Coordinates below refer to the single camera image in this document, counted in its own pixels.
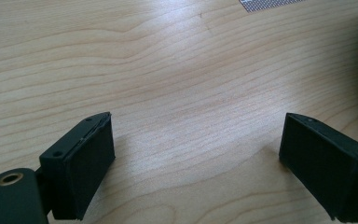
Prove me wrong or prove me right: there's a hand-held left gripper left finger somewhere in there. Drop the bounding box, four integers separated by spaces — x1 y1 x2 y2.
38 111 117 221

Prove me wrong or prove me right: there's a grey checked cloth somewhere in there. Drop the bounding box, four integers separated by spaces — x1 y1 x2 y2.
238 0 306 13

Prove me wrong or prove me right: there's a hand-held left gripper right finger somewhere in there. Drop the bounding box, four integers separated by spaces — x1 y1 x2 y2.
278 112 358 224

